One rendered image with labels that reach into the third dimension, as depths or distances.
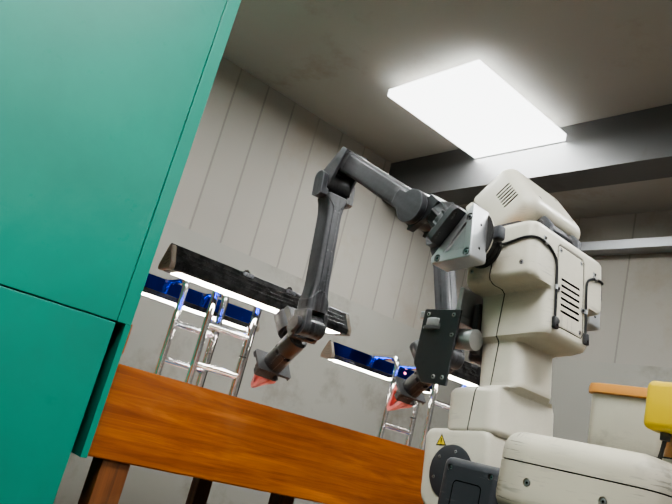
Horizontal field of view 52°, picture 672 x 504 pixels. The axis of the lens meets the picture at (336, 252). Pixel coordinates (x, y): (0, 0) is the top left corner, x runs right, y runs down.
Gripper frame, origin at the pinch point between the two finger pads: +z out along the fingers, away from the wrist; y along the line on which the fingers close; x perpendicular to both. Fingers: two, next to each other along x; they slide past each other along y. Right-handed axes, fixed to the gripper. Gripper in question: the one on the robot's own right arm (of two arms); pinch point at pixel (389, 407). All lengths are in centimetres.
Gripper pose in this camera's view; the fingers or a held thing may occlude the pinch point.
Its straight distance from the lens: 201.6
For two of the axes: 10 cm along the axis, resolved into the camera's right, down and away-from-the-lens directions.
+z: -6.2, 6.6, 4.3
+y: -7.6, -3.5, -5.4
